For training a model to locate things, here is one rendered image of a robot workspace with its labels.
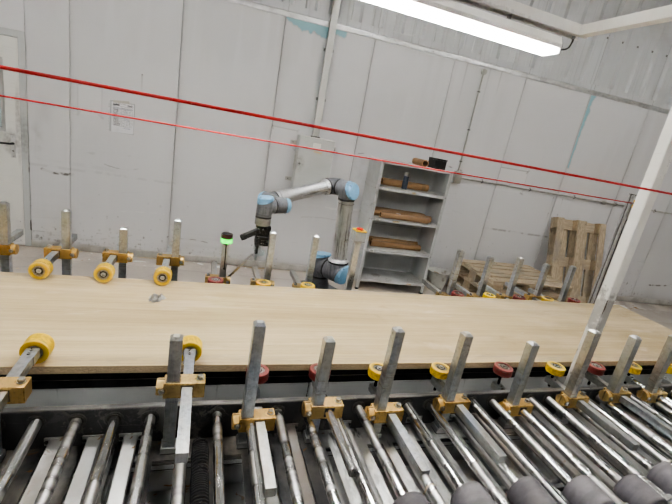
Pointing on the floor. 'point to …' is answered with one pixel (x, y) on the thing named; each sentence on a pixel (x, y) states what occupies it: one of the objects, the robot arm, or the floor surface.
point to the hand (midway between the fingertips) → (254, 257)
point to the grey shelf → (390, 269)
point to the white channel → (651, 158)
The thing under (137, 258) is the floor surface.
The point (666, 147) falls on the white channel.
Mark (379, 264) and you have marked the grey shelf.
